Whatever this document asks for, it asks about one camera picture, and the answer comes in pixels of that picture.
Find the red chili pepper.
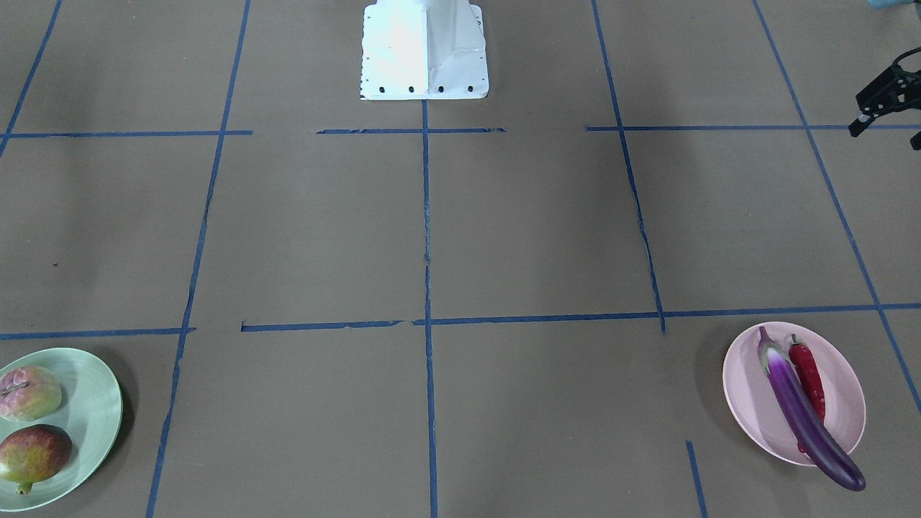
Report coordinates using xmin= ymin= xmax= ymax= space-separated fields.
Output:
xmin=787 ymin=334 xmax=826 ymax=423

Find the pink plate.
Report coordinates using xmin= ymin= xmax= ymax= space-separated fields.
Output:
xmin=722 ymin=321 xmax=866 ymax=468

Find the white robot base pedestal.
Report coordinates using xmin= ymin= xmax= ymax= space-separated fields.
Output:
xmin=360 ymin=1 xmax=490 ymax=101

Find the pink peach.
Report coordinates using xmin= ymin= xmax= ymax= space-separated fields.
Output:
xmin=1 ymin=365 xmax=63 ymax=422

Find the green plate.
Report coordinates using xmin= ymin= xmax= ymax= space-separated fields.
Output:
xmin=1 ymin=347 xmax=124 ymax=514

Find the purple eggplant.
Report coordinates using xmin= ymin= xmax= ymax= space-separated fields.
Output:
xmin=757 ymin=327 xmax=866 ymax=492

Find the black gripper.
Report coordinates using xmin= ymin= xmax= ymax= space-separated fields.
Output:
xmin=848 ymin=48 xmax=920 ymax=137

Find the red green pomegranate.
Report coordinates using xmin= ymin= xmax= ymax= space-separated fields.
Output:
xmin=1 ymin=424 xmax=73 ymax=495

